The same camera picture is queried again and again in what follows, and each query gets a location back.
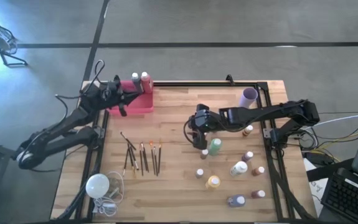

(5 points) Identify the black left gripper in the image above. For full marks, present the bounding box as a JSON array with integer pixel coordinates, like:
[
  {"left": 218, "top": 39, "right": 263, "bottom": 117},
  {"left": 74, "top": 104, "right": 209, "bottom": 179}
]
[{"left": 99, "top": 76, "right": 144, "bottom": 118}]

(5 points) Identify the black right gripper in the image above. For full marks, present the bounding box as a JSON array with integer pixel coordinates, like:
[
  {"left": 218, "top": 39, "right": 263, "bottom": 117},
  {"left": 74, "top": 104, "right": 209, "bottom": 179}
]
[{"left": 191, "top": 109, "right": 222, "bottom": 150}]

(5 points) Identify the large green paint bottle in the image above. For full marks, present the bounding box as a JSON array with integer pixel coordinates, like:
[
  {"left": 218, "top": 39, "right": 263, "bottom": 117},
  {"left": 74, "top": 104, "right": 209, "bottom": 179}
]
[{"left": 208, "top": 138, "right": 223, "bottom": 156}]

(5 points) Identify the large black paint bottle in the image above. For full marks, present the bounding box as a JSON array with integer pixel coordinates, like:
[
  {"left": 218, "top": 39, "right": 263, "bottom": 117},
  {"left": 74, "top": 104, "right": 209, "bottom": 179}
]
[{"left": 131, "top": 72, "right": 144, "bottom": 94}]

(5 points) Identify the large red paint bottle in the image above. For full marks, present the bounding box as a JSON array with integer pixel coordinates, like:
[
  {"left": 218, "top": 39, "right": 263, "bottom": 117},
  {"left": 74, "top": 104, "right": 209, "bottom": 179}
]
[{"left": 140, "top": 71, "right": 154, "bottom": 94}]

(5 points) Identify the lavender plastic cup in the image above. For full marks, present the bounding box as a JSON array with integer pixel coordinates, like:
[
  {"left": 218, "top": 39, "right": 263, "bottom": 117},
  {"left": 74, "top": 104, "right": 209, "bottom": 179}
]
[{"left": 238, "top": 86, "right": 259, "bottom": 110}]

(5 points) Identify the large purple paint bottle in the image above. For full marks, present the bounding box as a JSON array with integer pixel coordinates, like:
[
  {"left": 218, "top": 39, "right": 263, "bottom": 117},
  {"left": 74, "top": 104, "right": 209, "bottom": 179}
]
[{"left": 227, "top": 194, "right": 247, "bottom": 208}]

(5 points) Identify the pink plastic bin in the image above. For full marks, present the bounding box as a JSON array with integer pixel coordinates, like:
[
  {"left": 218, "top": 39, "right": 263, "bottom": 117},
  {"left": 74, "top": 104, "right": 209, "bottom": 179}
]
[{"left": 106, "top": 79, "right": 154, "bottom": 116}]

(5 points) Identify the black paintbrush wide silver ferrule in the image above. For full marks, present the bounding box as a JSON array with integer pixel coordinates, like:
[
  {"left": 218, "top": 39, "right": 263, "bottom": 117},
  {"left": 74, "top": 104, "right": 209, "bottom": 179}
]
[{"left": 130, "top": 146, "right": 139, "bottom": 171}]

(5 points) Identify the white globe desk lamp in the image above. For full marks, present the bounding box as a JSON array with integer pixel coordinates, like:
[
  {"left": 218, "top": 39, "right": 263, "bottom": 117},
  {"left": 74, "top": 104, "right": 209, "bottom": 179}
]
[{"left": 55, "top": 173, "right": 111, "bottom": 220}]

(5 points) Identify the black power brick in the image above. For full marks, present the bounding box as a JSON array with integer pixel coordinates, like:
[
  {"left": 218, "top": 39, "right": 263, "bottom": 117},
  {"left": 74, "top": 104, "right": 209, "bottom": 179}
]
[{"left": 306, "top": 151, "right": 334, "bottom": 166}]

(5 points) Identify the white paper sheet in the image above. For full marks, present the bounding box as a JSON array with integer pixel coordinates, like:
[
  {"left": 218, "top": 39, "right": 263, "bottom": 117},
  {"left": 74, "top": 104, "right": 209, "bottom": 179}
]
[{"left": 303, "top": 157, "right": 331, "bottom": 215}]

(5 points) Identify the black side desk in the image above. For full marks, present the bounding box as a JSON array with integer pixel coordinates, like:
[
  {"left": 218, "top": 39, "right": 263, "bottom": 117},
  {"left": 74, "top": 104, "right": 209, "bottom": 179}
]
[{"left": 306, "top": 157, "right": 358, "bottom": 224}]

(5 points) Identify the black computer keyboard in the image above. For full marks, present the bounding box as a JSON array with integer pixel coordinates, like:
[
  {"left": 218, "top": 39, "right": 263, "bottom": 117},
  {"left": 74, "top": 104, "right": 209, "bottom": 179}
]
[{"left": 320, "top": 167, "right": 358, "bottom": 223}]

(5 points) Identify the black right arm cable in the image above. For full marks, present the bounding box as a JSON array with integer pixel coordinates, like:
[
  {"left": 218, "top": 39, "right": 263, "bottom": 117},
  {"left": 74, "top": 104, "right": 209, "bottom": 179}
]
[{"left": 183, "top": 119, "right": 195, "bottom": 144}]

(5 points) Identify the black paintbrush yellow handle end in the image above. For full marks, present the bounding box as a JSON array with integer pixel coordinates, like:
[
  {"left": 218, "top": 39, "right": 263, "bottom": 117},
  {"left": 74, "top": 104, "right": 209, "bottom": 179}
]
[{"left": 127, "top": 143, "right": 136, "bottom": 179}]

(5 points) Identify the black aluminium table frame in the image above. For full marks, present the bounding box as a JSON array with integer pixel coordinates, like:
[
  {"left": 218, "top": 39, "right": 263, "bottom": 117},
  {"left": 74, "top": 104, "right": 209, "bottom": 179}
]
[{"left": 72, "top": 80, "right": 307, "bottom": 222}]

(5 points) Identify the white floor cable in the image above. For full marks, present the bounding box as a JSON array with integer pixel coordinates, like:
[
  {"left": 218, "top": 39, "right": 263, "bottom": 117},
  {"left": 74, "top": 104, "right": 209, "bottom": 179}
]
[{"left": 303, "top": 113, "right": 358, "bottom": 131}]

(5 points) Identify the yellow floor cable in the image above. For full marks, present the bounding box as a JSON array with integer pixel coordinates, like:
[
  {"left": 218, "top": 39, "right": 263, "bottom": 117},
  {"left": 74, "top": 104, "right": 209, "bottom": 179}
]
[{"left": 309, "top": 130, "right": 358, "bottom": 153}]

